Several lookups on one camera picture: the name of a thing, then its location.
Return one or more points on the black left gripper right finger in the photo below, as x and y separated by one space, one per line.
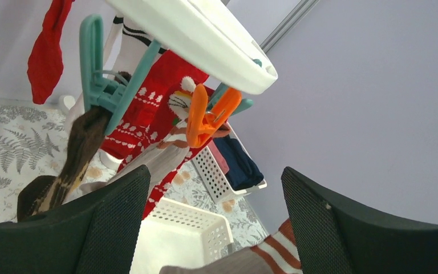
336 234

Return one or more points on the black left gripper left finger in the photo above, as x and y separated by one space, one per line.
95 233

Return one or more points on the brown striped sock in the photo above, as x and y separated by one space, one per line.
277 253
160 158

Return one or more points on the teal clothes clip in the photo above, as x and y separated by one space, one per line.
106 88
220 96

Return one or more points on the orange clothes clip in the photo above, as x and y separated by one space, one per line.
201 123

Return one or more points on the red dotted sock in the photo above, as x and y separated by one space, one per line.
148 118

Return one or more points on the white round clip hanger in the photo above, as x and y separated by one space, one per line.
207 35

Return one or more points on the white sock with black stripes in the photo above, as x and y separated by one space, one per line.
134 43

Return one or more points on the brown argyle sock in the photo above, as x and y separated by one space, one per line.
46 192

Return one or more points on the white sock basket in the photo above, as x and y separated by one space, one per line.
178 234

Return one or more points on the dark navy folded cloth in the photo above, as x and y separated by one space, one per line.
243 172

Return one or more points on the floral patterned table mat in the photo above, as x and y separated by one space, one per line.
33 142

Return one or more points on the pink folded cloth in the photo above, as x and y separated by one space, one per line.
221 161

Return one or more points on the silver drying rack frame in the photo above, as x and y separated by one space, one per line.
203 33

